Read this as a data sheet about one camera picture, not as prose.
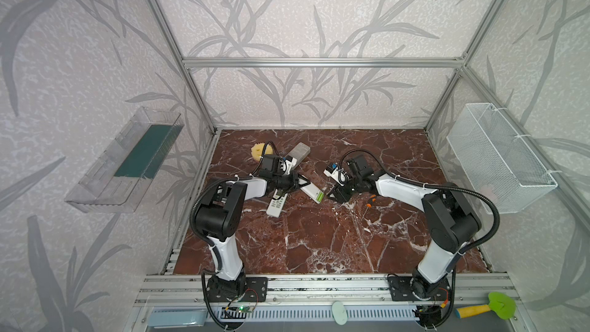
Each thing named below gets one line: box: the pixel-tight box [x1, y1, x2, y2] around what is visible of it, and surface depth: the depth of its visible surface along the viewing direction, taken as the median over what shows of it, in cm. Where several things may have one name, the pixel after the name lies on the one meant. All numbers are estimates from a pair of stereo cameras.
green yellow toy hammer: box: [454, 292, 517, 321], surface depth 71 cm
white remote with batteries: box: [300, 182, 325, 205], surface depth 93 cm
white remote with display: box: [266, 189, 289, 219], surface depth 93 cm
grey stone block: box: [285, 142, 312, 167], surface depth 110 cm
